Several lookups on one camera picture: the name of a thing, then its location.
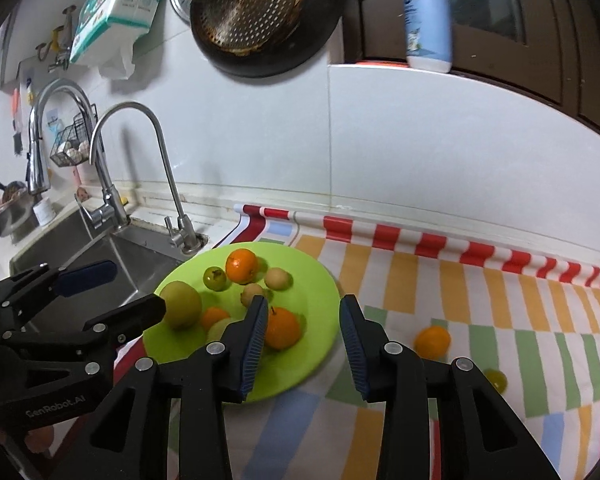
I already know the person's left hand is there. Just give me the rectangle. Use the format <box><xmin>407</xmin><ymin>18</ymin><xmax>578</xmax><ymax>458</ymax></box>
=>
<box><xmin>22</xmin><ymin>422</ymin><xmax>61</xmax><ymax>456</ymax></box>

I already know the tangerine with green stem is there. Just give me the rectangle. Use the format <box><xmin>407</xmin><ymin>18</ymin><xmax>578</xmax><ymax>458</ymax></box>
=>
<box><xmin>264</xmin><ymin>306</ymin><xmax>302</xmax><ymax>351</ymax></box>

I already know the small tan longan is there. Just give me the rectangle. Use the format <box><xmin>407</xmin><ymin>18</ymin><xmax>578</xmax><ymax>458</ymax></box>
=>
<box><xmin>241</xmin><ymin>282</ymin><xmax>266</xmax><ymax>307</ymax></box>
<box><xmin>265</xmin><ymin>267</ymin><xmax>292</xmax><ymax>291</ymax></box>

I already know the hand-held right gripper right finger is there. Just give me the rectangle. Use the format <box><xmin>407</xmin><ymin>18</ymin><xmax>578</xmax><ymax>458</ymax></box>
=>
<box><xmin>339</xmin><ymin>294</ymin><xmax>563</xmax><ymax>480</ymax></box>

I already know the dark wooden window frame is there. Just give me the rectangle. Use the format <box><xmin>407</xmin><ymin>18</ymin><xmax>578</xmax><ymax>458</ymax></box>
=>
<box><xmin>342</xmin><ymin>0</ymin><xmax>600</xmax><ymax>146</ymax></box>

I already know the stainless steel sink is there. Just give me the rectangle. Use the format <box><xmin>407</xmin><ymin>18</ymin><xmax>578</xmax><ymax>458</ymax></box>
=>
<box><xmin>9</xmin><ymin>210</ymin><xmax>206</xmax><ymax>311</ymax></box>

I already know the large yellow-green pear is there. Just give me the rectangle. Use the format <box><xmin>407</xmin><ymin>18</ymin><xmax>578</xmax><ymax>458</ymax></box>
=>
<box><xmin>159</xmin><ymin>281</ymin><xmax>203</xmax><ymax>331</ymax></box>

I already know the green apple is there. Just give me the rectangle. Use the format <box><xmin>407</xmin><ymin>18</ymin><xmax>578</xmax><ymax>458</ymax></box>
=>
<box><xmin>207</xmin><ymin>316</ymin><xmax>237</xmax><ymax>343</ymax></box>

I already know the green tomato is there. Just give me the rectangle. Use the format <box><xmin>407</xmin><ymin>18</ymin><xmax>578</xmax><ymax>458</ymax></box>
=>
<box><xmin>482</xmin><ymin>369</ymin><xmax>509</xmax><ymax>393</ymax></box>
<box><xmin>202</xmin><ymin>266</ymin><xmax>228</xmax><ymax>291</ymax></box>

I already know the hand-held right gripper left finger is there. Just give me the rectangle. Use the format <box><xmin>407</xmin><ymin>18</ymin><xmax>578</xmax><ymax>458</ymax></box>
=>
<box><xmin>50</xmin><ymin>296</ymin><xmax>270</xmax><ymax>480</ymax></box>

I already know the white pump soap bottle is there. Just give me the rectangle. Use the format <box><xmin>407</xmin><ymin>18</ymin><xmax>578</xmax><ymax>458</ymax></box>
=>
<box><xmin>401</xmin><ymin>0</ymin><xmax>453</xmax><ymax>74</ymax></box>

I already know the green plate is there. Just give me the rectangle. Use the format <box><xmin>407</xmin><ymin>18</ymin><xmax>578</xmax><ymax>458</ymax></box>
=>
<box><xmin>142</xmin><ymin>241</ymin><xmax>342</xmax><ymax>403</ymax></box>

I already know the steel pot beside sink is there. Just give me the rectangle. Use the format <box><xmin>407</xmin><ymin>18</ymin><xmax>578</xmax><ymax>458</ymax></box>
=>
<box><xmin>0</xmin><ymin>180</ymin><xmax>38</xmax><ymax>238</ymax></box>

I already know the orange tangerine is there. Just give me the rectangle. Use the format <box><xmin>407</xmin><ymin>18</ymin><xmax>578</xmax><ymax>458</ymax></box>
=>
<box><xmin>225</xmin><ymin>248</ymin><xmax>258</xmax><ymax>283</ymax></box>
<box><xmin>200</xmin><ymin>306</ymin><xmax>231</xmax><ymax>331</ymax></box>
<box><xmin>414</xmin><ymin>325</ymin><xmax>452</xmax><ymax>360</ymax></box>

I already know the green paper towel package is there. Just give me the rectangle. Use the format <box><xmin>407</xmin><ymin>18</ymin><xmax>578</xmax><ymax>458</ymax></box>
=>
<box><xmin>69</xmin><ymin>0</ymin><xmax>173</xmax><ymax>66</ymax></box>

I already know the large chrome faucet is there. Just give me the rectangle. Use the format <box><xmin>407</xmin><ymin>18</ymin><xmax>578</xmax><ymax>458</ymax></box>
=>
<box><xmin>26</xmin><ymin>79</ymin><xmax>131</xmax><ymax>233</ymax></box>

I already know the thin gooseneck faucet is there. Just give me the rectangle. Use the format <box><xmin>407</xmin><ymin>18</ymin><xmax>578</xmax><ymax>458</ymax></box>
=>
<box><xmin>89</xmin><ymin>102</ymin><xmax>201</xmax><ymax>253</ymax></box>

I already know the black frying pan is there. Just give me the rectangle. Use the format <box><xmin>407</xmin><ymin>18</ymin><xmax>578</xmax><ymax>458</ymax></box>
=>
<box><xmin>189</xmin><ymin>0</ymin><xmax>345</xmax><ymax>78</ymax></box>

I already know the striped colourful tablecloth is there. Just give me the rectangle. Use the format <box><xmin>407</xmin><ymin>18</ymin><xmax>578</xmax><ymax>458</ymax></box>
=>
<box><xmin>112</xmin><ymin>204</ymin><xmax>600</xmax><ymax>480</ymax></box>

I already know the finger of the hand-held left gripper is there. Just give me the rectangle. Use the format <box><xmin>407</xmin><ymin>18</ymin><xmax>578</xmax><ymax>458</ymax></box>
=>
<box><xmin>0</xmin><ymin>293</ymin><xmax>167</xmax><ymax>361</ymax></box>
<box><xmin>0</xmin><ymin>259</ymin><xmax>118</xmax><ymax>335</ymax></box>

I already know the small white cup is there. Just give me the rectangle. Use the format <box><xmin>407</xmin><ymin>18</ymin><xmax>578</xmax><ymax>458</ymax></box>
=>
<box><xmin>32</xmin><ymin>197</ymin><xmax>56</xmax><ymax>226</ymax></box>

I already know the black wire basket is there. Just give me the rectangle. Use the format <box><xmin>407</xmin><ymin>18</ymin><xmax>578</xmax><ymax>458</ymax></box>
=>
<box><xmin>49</xmin><ymin>105</ymin><xmax>98</xmax><ymax>168</ymax></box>

